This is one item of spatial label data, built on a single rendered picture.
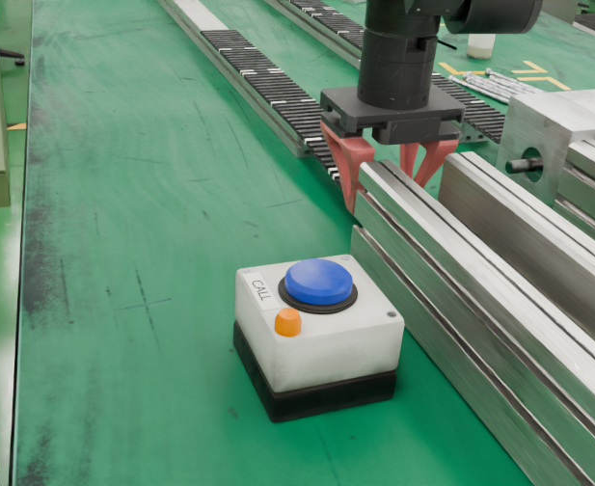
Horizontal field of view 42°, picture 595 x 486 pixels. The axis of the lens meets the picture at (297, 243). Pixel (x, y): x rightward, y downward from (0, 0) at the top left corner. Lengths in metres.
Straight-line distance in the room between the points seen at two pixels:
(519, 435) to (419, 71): 0.29
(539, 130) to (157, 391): 0.40
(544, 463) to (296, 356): 0.14
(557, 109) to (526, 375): 0.34
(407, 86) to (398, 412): 0.25
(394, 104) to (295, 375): 0.25
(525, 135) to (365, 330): 0.34
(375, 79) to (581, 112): 0.21
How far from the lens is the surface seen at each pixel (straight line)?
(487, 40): 1.20
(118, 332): 0.53
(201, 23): 1.16
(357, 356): 0.45
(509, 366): 0.45
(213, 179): 0.74
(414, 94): 0.61
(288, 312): 0.42
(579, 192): 0.68
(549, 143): 0.70
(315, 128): 0.78
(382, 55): 0.60
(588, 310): 0.50
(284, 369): 0.44
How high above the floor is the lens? 1.09
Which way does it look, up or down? 30 degrees down
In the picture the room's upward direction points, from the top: 4 degrees clockwise
